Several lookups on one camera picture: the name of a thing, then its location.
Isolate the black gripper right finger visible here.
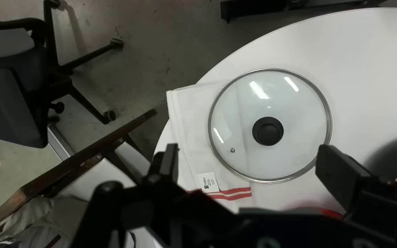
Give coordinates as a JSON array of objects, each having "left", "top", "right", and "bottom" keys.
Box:
[{"left": 315, "top": 143, "right": 379, "bottom": 217}]

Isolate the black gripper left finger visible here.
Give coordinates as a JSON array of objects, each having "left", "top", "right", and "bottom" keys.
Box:
[{"left": 159, "top": 141, "right": 181, "bottom": 184}]

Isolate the glass lid with black knob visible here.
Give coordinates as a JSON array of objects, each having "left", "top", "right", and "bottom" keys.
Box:
[{"left": 207, "top": 67, "right": 334, "bottom": 184}]

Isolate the white towel with red stripes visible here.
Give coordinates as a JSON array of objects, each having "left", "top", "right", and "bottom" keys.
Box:
[{"left": 166, "top": 81, "right": 255, "bottom": 203}]

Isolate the wooden stick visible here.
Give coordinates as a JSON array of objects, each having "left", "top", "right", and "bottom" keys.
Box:
[{"left": 0, "top": 107, "right": 158, "bottom": 224}]

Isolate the black office chair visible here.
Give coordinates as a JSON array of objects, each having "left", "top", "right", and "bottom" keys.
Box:
[{"left": 0, "top": 0, "right": 126, "bottom": 148}]

